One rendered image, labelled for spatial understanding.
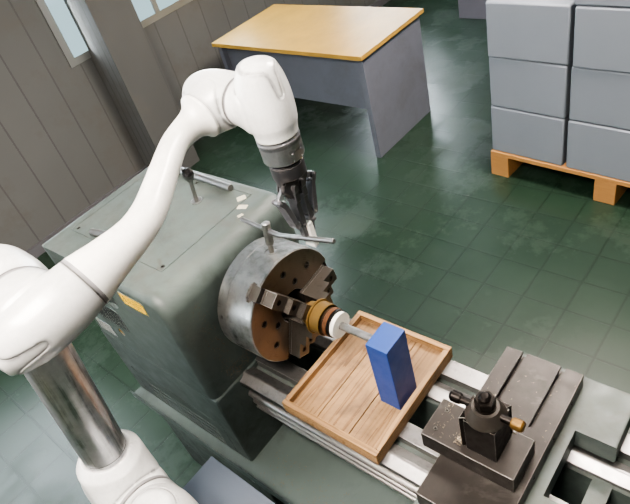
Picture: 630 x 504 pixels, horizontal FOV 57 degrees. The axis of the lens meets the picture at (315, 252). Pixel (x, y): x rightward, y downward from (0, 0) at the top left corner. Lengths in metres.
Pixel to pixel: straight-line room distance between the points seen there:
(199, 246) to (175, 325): 0.22
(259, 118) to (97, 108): 3.42
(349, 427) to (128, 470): 0.52
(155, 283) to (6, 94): 2.87
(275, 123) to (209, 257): 0.51
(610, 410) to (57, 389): 1.15
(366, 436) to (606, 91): 2.19
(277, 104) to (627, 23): 2.11
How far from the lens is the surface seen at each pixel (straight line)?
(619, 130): 3.23
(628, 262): 3.14
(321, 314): 1.43
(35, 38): 4.29
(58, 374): 1.23
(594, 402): 1.47
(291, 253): 1.46
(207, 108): 1.20
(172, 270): 1.52
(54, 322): 0.98
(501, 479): 1.28
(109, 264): 1.00
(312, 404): 1.57
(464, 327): 2.82
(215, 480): 1.71
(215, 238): 1.56
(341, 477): 1.84
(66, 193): 4.48
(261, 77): 1.10
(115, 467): 1.43
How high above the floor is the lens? 2.14
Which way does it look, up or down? 39 degrees down
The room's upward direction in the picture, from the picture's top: 18 degrees counter-clockwise
